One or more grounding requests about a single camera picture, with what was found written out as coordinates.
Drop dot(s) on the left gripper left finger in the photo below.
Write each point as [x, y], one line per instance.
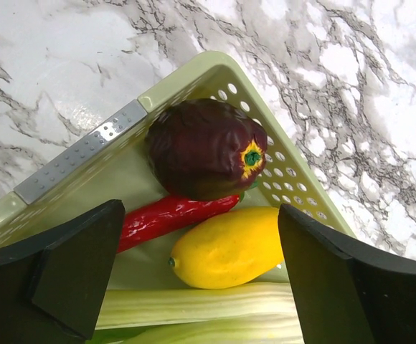
[52, 284]

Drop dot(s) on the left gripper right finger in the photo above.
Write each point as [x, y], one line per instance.
[358, 286]

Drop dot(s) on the green fake celery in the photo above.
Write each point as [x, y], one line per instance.
[261, 312]

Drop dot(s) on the red fake chili pepper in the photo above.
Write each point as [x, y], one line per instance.
[167, 215]

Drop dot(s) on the yellow fake lemon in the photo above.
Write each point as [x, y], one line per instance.
[229, 249]

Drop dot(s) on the dark maroon fake fruit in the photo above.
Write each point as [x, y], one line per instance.
[204, 149]

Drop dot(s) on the green plastic basket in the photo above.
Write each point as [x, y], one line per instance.
[111, 163]

